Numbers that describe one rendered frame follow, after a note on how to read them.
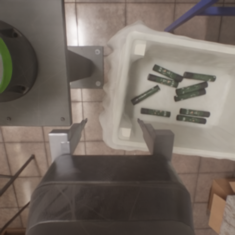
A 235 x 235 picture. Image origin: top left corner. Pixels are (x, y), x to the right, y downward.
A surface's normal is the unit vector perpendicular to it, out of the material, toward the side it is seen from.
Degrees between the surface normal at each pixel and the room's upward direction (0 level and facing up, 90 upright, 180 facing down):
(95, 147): 0
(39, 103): 0
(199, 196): 0
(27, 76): 66
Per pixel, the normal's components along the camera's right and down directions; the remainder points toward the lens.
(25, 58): 0.94, 0.01
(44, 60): 0.03, 0.28
